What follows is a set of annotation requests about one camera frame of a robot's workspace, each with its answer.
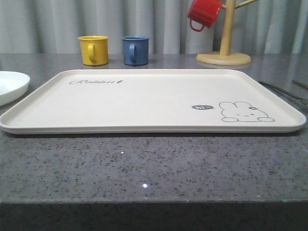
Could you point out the white round plate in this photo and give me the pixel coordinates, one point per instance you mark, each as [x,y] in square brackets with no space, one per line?
[12,86]

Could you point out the pair of steel chopsticks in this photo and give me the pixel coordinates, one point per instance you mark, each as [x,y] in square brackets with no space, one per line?
[302,100]

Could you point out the beige rabbit print tray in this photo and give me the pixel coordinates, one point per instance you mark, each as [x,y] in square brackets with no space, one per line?
[151,100]

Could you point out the blue enamel mug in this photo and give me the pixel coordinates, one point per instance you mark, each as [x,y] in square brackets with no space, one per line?
[135,50]

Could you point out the yellow enamel mug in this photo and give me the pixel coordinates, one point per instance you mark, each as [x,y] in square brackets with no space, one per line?
[94,50]

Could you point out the wooden mug tree stand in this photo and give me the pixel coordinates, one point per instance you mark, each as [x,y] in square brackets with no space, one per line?
[224,56]

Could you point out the red enamel mug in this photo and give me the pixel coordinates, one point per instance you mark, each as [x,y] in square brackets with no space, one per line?
[204,12]

